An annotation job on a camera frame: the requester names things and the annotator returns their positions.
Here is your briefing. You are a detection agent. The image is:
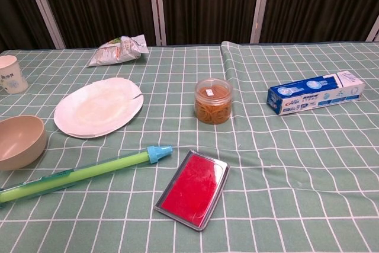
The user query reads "red ink stamp pad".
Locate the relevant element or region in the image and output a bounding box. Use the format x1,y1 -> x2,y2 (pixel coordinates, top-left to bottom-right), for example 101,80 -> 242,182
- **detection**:
153,149 -> 230,232

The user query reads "green and blue water squirter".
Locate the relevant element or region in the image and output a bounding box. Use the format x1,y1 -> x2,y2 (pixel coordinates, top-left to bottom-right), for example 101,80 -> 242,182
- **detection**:
0,145 -> 173,209

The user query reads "crumpled silver snack bag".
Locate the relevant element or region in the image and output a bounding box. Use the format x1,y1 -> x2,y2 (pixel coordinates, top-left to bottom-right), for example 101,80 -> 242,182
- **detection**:
88,34 -> 150,67

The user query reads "white screen frame post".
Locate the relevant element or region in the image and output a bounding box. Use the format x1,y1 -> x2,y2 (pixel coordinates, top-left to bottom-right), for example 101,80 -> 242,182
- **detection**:
365,17 -> 379,43
147,0 -> 168,47
22,0 -> 66,50
250,0 -> 272,44

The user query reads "white paper cup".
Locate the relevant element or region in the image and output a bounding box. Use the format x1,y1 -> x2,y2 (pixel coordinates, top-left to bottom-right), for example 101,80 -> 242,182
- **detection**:
0,55 -> 29,94

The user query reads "white paper plate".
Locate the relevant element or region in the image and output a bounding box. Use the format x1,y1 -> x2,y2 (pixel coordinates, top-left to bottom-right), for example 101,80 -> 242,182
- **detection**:
53,77 -> 144,139

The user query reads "small beige bowl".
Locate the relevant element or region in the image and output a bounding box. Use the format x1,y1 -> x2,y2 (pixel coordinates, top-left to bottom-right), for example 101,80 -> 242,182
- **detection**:
0,115 -> 47,172

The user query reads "green checked tablecloth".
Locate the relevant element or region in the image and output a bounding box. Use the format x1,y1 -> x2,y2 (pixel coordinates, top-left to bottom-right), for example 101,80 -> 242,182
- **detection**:
0,41 -> 379,253

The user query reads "clear jar of rubber bands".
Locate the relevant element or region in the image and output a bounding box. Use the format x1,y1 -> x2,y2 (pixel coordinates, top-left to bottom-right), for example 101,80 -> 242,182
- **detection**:
194,78 -> 233,124

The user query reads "blue white toothpaste box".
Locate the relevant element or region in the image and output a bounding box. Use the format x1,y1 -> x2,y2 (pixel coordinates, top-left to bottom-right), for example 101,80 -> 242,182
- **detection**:
266,71 -> 366,116

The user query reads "black curtain panel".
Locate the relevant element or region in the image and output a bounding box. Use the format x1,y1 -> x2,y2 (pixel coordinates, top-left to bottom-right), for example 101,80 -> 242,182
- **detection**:
159,0 -> 263,46
259,0 -> 379,44
34,0 -> 158,49
0,0 -> 57,54

